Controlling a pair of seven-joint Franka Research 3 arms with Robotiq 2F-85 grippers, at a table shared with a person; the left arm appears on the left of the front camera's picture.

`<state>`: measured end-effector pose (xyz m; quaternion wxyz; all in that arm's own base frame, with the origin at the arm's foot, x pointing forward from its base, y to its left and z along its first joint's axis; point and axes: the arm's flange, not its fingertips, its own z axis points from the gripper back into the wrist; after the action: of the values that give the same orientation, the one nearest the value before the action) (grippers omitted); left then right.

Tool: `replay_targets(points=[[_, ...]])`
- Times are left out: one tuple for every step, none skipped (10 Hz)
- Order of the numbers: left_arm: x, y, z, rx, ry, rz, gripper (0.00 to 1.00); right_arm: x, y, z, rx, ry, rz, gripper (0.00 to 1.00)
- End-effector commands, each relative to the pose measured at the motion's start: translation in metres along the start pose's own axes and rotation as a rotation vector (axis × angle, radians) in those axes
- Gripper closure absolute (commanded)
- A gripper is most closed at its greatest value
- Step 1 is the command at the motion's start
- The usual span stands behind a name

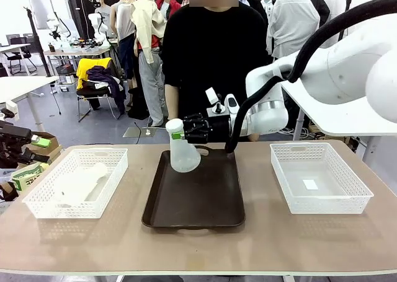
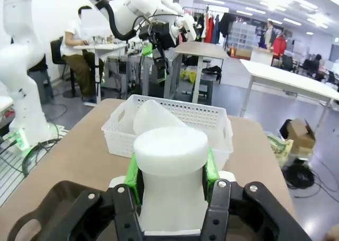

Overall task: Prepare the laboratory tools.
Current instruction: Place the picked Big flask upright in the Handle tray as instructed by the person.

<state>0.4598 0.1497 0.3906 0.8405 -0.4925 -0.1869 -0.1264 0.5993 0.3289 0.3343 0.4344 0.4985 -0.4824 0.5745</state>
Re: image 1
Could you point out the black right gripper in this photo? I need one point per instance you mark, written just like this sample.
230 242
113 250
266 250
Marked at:
218 128

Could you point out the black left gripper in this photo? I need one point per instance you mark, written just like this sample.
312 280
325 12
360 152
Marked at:
10 153

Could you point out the small translucent conical flask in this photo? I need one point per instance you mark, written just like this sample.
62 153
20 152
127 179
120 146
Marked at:
183 156

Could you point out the large translucent conical flask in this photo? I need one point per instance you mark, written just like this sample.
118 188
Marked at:
80 183

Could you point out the person right forearm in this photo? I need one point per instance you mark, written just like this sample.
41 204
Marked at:
172 102

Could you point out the person left hand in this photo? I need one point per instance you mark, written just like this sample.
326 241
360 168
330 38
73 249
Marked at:
254 138

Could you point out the brown cardboard box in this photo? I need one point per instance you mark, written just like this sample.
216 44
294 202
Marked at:
51 147

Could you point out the green and white carton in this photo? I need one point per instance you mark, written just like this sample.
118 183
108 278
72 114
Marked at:
28 176

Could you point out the metal floor socket plate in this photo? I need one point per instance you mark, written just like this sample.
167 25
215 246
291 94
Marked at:
139 132

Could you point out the brown plastic tray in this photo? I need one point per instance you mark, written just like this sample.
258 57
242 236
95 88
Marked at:
193 195

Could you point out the person torso black sweater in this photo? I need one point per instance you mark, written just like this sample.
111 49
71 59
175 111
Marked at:
214 55

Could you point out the white perforated plastic basket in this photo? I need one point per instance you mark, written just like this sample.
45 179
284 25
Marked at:
77 207
322 204

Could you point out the black metal chair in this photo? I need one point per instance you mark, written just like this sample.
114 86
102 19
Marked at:
93 96

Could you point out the black office chair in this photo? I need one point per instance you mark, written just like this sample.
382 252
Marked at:
18 54

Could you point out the yellow cloth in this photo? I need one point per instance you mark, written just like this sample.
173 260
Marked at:
83 68

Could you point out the mannequin with cream jacket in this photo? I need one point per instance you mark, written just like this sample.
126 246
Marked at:
149 46

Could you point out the purple clothes pile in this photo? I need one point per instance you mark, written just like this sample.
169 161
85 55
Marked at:
105 80

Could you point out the black tripod stand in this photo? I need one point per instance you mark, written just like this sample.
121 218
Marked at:
38 43
345 15

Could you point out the white label sticker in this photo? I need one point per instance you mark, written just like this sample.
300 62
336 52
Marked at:
310 184

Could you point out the mannequin with white tank top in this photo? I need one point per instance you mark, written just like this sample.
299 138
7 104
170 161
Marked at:
124 24

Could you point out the white board panel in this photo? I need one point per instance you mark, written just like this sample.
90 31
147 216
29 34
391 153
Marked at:
41 12

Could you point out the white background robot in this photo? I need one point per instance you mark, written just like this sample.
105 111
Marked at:
99 24

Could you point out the mannequin with white shirt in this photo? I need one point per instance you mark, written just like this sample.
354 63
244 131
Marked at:
293 24

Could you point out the black hanging jacket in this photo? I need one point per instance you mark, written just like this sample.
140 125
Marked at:
319 6

